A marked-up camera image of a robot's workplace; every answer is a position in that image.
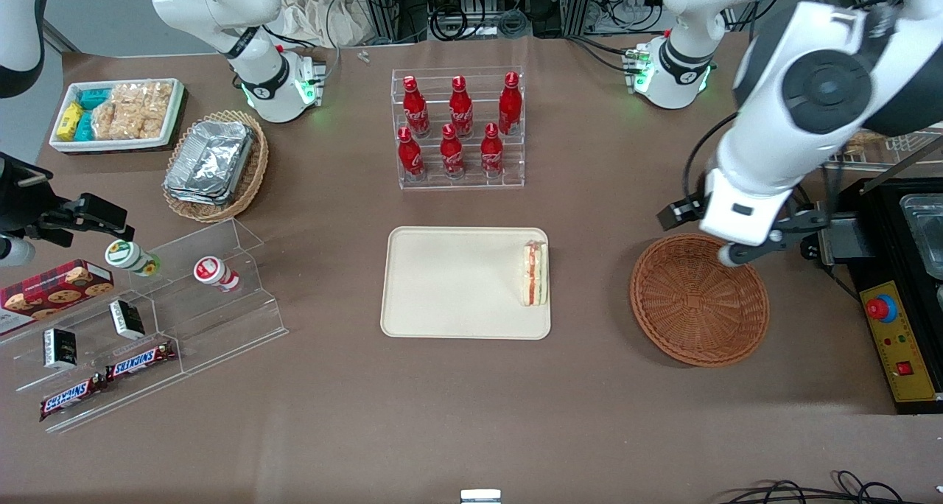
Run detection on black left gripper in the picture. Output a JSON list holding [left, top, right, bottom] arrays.
[[658, 197, 705, 233]]

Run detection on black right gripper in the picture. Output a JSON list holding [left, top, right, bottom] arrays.
[[0, 154, 136, 242]]

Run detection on triangular sandwich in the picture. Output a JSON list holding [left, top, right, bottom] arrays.
[[521, 240, 550, 307]]

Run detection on brown round wicker basket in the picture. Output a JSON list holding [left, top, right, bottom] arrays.
[[630, 234, 771, 368]]

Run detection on light oval wicker basket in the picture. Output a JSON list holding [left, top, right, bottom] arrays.
[[162, 110, 270, 225]]

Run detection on beige plastic tray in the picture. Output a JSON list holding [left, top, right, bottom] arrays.
[[381, 227, 552, 340]]

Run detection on green capped yogurt bottle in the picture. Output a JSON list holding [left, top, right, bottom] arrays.
[[105, 239, 161, 278]]

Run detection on white rectangular snack bin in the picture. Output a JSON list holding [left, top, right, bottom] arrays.
[[49, 78, 185, 153]]

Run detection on red cookie box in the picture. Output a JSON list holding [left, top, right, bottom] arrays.
[[0, 259, 115, 336]]

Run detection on yellow snack packet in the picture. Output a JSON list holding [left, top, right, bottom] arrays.
[[57, 102, 85, 139]]

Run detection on bagged rice crackers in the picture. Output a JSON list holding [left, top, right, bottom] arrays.
[[92, 82, 175, 141]]

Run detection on small black white box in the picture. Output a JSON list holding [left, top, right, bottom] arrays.
[[109, 299, 147, 340], [43, 328, 79, 371]]

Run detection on stacked aluminium foil containers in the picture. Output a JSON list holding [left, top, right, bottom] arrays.
[[164, 119, 256, 206]]

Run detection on red capped yogurt bottle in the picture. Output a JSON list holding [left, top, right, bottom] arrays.
[[193, 256, 242, 293]]

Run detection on Snickers chocolate bar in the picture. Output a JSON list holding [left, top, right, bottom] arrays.
[[105, 340, 178, 383], [39, 374, 109, 422]]

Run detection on clear acrylic stepped shelf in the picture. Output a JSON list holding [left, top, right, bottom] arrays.
[[0, 218, 289, 435]]

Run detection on clear acrylic bottle rack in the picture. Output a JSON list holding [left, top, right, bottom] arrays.
[[390, 67, 526, 190]]

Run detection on bagged bread snack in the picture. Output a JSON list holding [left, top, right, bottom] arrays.
[[844, 131, 886, 158]]

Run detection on red cola bottle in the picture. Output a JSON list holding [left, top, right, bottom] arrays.
[[498, 71, 523, 136], [480, 123, 505, 178], [449, 75, 474, 138], [440, 124, 466, 179], [398, 126, 425, 181], [402, 75, 431, 138]]

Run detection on black table appliance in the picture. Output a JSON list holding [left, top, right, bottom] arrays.
[[820, 176, 943, 416]]

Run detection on clear acrylic snack case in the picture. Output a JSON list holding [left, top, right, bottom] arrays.
[[821, 125, 943, 170]]

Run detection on metal appliance pan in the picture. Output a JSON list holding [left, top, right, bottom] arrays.
[[900, 193, 943, 281]]

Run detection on yellow emergency stop box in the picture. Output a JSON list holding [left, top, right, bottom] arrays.
[[860, 279, 943, 403]]

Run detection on beige cloth bag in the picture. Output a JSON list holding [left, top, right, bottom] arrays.
[[278, 0, 371, 48]]

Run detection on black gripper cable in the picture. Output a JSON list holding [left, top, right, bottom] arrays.
[[682, 113, 740, 201]]

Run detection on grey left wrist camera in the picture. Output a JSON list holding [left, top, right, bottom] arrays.
[[718, 209, 835, 268]]

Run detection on black arm base cables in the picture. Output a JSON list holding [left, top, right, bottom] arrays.
[[564, 34, 638, 74]]

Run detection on grey cable coil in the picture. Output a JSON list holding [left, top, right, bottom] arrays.
[[497, 9, 530, 38]]

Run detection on black cable coil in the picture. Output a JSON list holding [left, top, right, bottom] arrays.
[[430, 7, 488, 42]]

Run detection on black floor cables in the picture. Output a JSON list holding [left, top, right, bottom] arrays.
[[726, 470, 943, 504]]

